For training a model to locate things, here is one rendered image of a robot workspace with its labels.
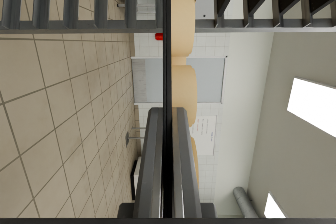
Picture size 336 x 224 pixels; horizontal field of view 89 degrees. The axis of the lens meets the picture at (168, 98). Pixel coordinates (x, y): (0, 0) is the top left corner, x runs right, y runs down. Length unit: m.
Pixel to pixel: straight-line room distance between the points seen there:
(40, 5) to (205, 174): 4.93
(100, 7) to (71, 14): 0.09
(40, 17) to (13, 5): 0.09
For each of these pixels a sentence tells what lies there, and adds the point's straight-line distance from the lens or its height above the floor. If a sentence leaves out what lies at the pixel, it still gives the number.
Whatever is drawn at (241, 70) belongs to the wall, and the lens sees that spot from 4.15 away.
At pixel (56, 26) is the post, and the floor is 0.46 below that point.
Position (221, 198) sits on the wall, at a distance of 5.86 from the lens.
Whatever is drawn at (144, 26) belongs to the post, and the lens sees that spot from 0.58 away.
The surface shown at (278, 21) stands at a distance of 0.64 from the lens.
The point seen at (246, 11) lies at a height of 1.04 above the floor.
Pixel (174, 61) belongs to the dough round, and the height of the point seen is 0.81.
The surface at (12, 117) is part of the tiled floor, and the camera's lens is 1.19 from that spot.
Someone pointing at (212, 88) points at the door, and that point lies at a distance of 4.07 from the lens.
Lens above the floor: 0.80
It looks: level
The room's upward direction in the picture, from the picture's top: 90 degrees clockwise
